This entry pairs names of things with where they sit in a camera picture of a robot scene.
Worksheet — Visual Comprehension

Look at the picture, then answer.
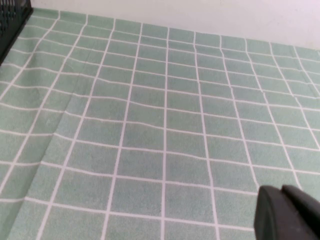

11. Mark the black plastic book holder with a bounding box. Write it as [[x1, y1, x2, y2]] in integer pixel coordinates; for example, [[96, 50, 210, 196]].
[[0, 0, 34, 67]]

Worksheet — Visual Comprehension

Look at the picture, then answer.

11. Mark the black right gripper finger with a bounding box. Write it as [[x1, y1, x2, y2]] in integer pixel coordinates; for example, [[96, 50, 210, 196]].
[[253, 184, 320, 240]]

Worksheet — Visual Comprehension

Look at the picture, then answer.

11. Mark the green checked tablecloth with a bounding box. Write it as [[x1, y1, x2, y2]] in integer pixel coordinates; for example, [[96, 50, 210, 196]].
[[0, 7, 320, 240]]

